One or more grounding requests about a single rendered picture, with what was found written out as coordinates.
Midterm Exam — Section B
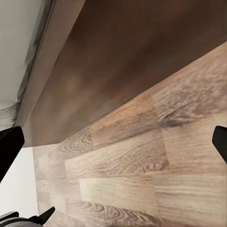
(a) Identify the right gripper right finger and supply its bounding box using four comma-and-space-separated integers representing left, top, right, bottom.
212, 125, 227, 163

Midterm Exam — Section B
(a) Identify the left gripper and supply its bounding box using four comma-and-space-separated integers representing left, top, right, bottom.
31, 207, 55, 225

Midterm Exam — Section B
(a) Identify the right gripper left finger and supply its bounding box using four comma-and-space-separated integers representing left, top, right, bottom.
0, 126, 25, 183

